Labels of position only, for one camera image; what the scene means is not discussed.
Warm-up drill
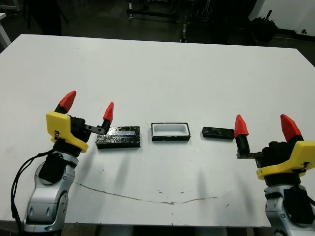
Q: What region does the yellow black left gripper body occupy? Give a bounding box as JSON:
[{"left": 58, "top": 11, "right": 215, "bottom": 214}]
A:
[{"left": 46, "top": 111, "right": 99, "bottom": 158}]

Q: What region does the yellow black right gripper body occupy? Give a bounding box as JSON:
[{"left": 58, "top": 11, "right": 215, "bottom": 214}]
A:
[{"left": 235, "top": 140, "right": 315, "bottom": 188}]

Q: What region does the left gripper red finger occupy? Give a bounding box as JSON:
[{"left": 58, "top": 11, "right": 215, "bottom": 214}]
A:
[
  {"left": 97, "top": 101, "right": 115, "bottom": 135},
  {"left": 54, "top": 90, "right": 77, "bottom": 116}
]

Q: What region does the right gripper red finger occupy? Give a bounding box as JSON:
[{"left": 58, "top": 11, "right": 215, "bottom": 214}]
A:
[
  {"left": 280, "top": 114, "right": 305, "bottom": 144},
  {"left": 233, "top": 114, "right": 251, "bottom": 154}
]

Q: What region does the black camera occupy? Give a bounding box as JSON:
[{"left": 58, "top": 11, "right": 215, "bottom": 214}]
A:
[{"left": 202, "top": 126, "right": 235, "bottom": 141}]

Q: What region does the black rectangular box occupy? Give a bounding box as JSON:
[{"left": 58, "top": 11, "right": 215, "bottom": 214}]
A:
[{"left": 95, "top": 125, "right": 142, "bottom": 150}]

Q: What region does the black box, white insert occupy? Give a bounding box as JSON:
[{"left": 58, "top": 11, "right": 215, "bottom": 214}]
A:
[{"left": 150, "top": 121, "right": 191, "bottom": 142}]

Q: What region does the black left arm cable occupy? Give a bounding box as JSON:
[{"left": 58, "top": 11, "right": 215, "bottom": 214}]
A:
[{"left": 10, "top": 150, "right": 56, "bottom": 236}]

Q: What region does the black gantry crane frame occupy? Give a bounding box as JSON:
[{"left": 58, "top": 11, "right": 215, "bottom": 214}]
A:
[{"left": 126, "top": 0, "right": 191, "bottom": 43}]

